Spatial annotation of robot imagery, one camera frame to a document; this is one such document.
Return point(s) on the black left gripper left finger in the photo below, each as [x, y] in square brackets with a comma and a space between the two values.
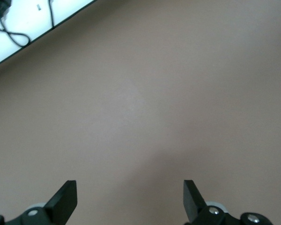
[63, 201]

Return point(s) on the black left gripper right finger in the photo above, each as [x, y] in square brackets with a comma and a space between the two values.
[192, 201]

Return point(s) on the black power adapter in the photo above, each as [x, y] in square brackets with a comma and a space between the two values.
[3, 5]

